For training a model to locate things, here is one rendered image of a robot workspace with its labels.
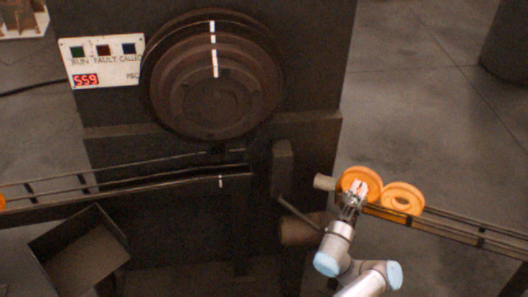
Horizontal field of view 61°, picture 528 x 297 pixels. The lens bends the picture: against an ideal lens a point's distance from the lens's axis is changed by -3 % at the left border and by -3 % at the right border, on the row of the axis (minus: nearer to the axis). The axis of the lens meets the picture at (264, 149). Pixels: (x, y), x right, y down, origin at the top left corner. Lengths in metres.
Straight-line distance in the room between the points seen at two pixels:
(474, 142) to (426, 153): 0.37
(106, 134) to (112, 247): 0.40
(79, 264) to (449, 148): 2.30
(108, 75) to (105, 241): 0.58
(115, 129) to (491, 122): 2.57
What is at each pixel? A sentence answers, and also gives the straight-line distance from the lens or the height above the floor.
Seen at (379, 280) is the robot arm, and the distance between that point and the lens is 1.50.
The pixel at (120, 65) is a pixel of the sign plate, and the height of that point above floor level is 1.14.
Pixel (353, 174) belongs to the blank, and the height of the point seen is 0.77.
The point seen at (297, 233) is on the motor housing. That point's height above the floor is 0.51.
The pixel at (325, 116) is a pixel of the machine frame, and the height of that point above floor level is 0.87.
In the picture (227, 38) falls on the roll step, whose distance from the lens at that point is 1.34.
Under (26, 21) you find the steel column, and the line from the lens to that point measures 4.38.
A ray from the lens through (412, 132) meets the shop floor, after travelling 3.18.
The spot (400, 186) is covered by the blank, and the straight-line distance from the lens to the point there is 1.67.
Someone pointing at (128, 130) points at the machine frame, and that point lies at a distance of 1.72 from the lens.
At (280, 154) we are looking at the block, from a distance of 1.69.
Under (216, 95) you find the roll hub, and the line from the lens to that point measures 1.36.
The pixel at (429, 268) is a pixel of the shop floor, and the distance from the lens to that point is 2.49.
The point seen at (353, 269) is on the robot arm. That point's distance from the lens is 1.60.
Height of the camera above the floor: 1.98
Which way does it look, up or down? 44 degrees down
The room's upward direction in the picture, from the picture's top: 2 degrees clockwise
